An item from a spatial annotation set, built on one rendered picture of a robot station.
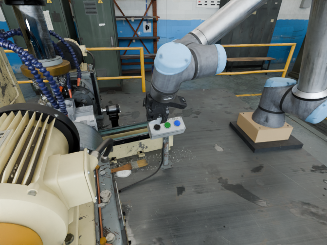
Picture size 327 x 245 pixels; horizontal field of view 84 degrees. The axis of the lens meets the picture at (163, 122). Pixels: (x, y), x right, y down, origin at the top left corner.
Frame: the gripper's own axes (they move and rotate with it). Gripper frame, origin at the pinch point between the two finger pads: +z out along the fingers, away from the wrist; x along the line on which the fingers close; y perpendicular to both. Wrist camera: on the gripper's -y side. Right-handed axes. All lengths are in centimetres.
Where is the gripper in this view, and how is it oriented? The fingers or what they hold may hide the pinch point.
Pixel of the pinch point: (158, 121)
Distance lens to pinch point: 78.5
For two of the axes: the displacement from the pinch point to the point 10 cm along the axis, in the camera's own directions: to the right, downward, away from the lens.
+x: 3.0, 8.6, -4.2
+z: -1.8, 4.8, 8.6
